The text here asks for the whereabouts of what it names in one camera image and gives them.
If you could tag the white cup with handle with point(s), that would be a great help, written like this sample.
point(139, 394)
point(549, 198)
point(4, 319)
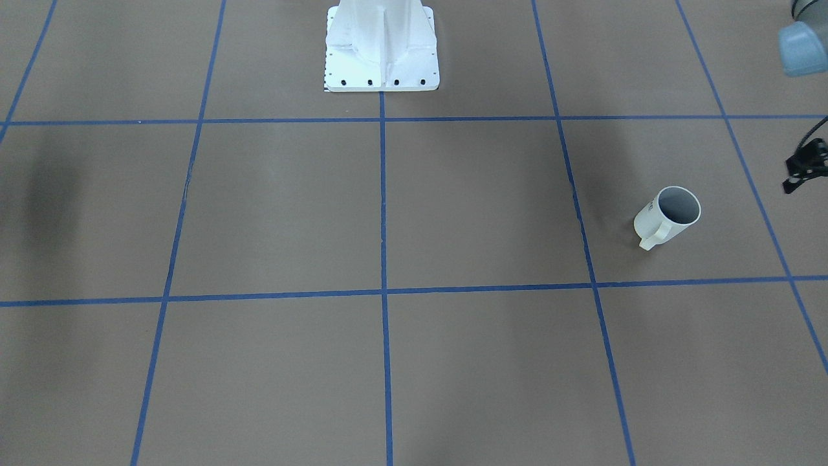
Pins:
point(671, 211)

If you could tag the white camera mast pillar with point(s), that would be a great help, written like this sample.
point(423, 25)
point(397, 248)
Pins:
point(381, 46)

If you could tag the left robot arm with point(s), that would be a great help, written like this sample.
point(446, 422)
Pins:
point(803, 43)

